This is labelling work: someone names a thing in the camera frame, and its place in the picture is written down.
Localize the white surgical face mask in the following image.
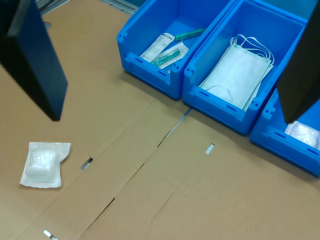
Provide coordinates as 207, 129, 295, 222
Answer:
198, 49, 275, 112
198, 33, 276, 108

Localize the cotton pad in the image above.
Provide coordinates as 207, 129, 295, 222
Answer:
284, 120, 320, 151
19, 141, 72, 189

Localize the brown cardboard sheet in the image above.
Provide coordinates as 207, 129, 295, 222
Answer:
79, 72, 320, 240
0, 0, 193, 240

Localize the blue plastic bin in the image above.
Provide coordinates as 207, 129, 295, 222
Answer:
181, 0, 310, 137
116, 0, 237, 101
249, 88, 320, 179

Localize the loose green syringe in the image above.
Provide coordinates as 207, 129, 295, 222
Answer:
174, 28, 206, 42

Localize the white printed flat packet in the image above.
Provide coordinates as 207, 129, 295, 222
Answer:
139, 32, 176, 63

